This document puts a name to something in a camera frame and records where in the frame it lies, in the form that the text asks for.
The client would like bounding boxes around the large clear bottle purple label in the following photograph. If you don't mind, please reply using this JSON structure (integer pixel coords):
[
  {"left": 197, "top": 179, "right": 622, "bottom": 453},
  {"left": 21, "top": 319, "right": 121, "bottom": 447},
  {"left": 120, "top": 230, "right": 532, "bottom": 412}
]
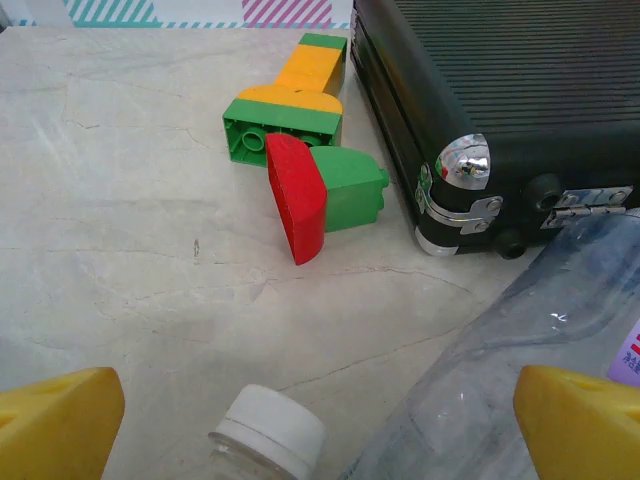
[{"left": 339, "top": 209, "right": 640, "bottom": 480}]

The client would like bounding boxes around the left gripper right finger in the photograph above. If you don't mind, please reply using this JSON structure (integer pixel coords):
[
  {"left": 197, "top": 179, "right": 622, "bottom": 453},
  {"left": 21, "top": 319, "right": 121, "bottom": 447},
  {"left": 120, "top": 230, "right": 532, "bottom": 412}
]
[{"left": 513, "top": 364, "right": 640, "bottom": 480}]

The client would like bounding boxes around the black ribbed case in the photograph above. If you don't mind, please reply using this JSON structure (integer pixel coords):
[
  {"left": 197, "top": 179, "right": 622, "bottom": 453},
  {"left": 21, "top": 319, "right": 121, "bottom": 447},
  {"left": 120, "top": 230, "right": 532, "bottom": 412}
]
[{"left": 349, "top": 0, "right": 640, "bottom": 261}]

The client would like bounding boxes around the green yellow toy block stack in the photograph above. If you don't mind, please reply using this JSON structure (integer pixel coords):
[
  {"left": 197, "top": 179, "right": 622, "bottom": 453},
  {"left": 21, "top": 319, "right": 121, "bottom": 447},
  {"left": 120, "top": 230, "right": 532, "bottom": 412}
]
[{"left": 222, "top": 32, "right": 349, "bottom": 166}]

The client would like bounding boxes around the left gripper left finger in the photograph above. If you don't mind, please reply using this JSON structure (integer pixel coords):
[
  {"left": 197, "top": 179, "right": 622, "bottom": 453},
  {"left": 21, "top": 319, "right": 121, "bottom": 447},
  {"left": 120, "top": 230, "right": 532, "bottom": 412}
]
[{"left": 0, "top": 367, "right": 126, "bottom": 480}]

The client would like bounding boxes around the red green toy block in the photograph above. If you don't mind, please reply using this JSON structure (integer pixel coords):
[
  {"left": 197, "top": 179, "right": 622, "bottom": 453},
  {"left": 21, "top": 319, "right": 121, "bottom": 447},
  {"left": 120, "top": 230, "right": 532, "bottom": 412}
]
[{"left": 264, "top": 132, "right": 390, "bottom": 266}]

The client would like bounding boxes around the small clear bottle white cap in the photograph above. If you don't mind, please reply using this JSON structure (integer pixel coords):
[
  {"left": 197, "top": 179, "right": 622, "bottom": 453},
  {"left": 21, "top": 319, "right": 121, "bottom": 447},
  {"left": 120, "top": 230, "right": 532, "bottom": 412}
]
[{"left": 207, "top": 383, "right": 327, "bottom": 480}]

